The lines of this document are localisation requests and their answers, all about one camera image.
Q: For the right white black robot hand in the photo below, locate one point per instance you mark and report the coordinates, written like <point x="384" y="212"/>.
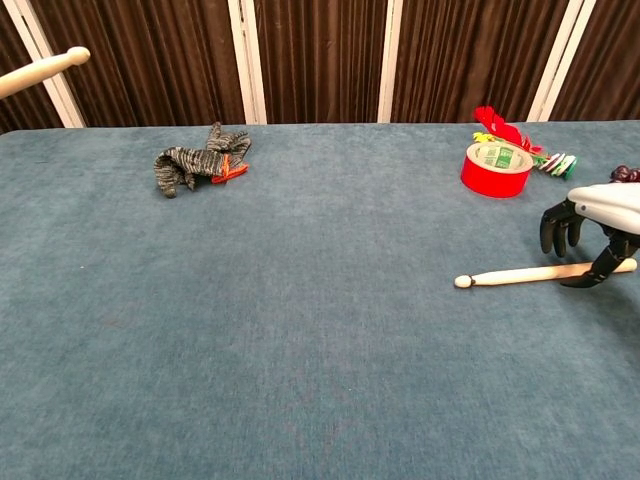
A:
<point x="615" y="205"/>

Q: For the pale wooden drumstick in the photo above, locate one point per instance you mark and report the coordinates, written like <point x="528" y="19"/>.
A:
<point x="35" y="72"/>
<point x="520" y="275"/>

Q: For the purple plastic grape bunch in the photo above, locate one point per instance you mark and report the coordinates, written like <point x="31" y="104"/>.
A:
<point x="622" y="174"/>

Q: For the red tape roll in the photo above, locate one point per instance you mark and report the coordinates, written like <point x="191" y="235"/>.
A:
<point x="492" y="182"/>

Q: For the red feather shuttlecock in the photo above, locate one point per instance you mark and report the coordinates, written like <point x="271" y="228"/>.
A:
<point x="500" y="125"/>

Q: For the brown curtain screen panel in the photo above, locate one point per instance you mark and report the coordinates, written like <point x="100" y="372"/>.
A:
<point x="15" y="115"/>
<point x="615" y="60"/>
<point x="475" y="50"/>
<point x="320" y="60"/>
<point x="150" y="60"/>

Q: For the blue felt table cover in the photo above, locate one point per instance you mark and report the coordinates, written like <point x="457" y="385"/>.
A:
<point x="320" y="350"/>

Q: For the grey striped knit glove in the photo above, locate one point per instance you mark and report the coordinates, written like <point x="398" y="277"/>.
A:
<point x="185" y="162"/>

